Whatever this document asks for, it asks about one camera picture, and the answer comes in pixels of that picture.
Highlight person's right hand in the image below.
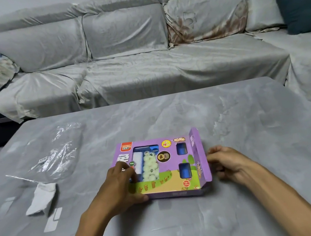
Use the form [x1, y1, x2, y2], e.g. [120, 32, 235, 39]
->
[205, 140, 259, 191]

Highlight person's left hand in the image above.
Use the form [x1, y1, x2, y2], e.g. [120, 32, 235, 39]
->
[84, 162, 152, 220]

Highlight purple toy game box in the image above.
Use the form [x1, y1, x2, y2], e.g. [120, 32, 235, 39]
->
[107, 126, 215, 208]

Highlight person's right forearm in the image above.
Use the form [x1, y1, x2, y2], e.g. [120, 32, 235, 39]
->
[238, 151, 311, 236]

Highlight cluster of white game pieces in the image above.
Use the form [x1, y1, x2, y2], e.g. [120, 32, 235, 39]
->
[138, 149, 162, 183]

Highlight blue plastic game part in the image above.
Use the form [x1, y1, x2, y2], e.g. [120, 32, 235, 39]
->
[178, 162, 193, 181]
[176, 142, 189, 156]

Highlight clear plastic bag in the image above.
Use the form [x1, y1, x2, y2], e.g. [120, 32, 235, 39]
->
[0, 121, 91, 190]

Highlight crumpled white paper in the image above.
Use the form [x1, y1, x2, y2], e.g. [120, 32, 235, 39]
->
[21, 180, 62, 221]

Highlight grey covered sofa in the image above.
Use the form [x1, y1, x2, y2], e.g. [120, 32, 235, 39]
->
[0, 0, 311, 171]

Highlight grey floral sofa back cushion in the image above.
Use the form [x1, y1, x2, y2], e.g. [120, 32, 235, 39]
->
[162, 0, 253, 48]

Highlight plain grey sofa back cushion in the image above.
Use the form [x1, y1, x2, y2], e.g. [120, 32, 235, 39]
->
[81, 2, 171, 62]
[241, 0, 311, 35]
[0, 16, 90, 78]

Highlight dark teal throw pillow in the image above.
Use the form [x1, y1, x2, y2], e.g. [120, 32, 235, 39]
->
[275, 0, 311, 37]

